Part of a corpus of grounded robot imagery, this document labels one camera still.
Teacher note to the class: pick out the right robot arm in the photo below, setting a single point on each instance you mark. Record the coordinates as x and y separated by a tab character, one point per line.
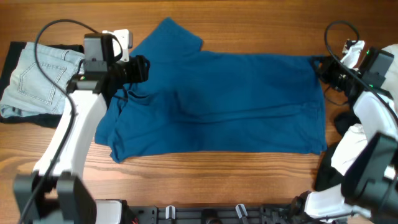
367	158

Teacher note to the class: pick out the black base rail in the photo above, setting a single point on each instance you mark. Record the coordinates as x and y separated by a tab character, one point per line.
217	214

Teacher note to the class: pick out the light blue denim jeans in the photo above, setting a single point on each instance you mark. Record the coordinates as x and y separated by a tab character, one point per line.
31	90

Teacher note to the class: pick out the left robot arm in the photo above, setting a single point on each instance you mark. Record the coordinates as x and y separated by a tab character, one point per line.
54	192

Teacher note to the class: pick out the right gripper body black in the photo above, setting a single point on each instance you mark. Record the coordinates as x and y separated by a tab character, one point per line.
325	70

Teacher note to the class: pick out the black folded garment left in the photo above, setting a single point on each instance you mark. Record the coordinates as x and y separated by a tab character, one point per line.
13	54

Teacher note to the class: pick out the white garment pile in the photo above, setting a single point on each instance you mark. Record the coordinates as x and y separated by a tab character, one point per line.
373	116

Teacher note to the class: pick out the blue t-shirt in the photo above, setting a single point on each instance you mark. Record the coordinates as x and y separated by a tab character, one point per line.
196	100

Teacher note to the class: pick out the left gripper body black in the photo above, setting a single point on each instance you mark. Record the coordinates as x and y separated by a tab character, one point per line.
134	71

